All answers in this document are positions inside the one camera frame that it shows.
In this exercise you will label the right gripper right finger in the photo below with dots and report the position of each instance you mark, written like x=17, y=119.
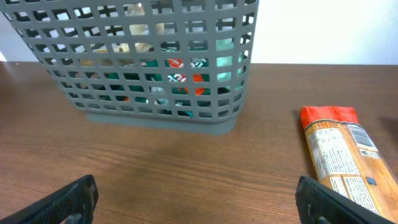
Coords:
x=316, y=203

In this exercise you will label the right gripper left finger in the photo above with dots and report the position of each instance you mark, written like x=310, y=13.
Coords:
x=73, y=203

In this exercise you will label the green Nescafe coffee bag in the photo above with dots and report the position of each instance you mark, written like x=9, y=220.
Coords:
x=159, y=92

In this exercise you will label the teal snack packet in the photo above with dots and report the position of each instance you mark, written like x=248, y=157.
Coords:
x=228, y=44

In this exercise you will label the beige brown snack pouch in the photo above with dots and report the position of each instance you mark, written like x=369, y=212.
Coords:
x=133, y=9

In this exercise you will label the orange biscuit roll pack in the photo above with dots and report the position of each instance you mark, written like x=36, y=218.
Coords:
x=346, y=159

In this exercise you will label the grey plastic lattice basket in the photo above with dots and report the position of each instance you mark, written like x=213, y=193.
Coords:
x=61, y=33

